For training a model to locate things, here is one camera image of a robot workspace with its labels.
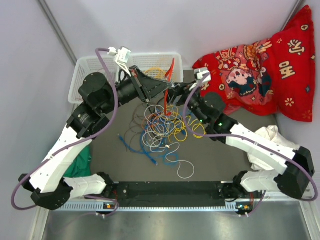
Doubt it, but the blue ethernet cable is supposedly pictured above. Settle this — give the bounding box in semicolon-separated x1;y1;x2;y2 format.
117;117;191;167

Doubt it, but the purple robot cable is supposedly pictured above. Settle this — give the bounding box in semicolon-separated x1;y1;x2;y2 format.
11;47;120;218
182;72;319;218

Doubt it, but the red printed pillow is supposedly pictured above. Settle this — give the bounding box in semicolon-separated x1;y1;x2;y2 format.
193;5;316;123

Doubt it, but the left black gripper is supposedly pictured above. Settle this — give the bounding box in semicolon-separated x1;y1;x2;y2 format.
100;65;172;115

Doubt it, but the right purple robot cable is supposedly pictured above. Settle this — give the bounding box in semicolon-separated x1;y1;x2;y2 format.
182;72;319;218

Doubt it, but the yellow cable bundle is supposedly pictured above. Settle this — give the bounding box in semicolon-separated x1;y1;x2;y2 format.
164;104;208;143

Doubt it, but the grey slotted cable duct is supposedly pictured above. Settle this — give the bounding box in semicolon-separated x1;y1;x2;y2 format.
55;201;253;213

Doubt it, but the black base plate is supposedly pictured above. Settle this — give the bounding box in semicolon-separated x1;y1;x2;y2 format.
84;180;253;208

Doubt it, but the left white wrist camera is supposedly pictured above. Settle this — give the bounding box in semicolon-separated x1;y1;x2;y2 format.
108;46;131;76

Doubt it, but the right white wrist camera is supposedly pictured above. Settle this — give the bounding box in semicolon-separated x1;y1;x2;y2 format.
194;67;212;85

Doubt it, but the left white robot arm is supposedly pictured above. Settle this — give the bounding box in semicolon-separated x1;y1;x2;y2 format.
19;66;175;211

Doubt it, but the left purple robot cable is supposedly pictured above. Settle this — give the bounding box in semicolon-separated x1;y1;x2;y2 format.
11;47;120;218

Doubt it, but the brown thin cable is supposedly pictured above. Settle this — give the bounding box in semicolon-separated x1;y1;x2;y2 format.
123;102;151;151

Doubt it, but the white coiled cable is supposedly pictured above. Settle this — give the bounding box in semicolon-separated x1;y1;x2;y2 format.
166;147;196;180
143;104;181;154

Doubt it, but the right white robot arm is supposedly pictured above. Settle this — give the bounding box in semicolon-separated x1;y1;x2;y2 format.
168;82;319;201

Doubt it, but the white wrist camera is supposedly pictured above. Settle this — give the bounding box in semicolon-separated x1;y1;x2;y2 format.
108;46;131;76
194;67;212;85

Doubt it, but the white plastic basket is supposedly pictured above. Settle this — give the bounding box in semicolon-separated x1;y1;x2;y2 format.
127;52;184;83
67;55;121;106

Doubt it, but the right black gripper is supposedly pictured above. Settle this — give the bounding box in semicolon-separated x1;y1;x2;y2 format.
163;80;209;125

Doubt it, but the green cloth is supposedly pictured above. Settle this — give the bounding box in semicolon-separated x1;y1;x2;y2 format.
63;146;92;178

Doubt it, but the right white plastic basket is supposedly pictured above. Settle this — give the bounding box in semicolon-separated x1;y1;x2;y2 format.
127;52;184;83

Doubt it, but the left white plastic basket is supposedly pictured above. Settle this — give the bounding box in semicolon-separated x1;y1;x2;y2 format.
67;55;121;106

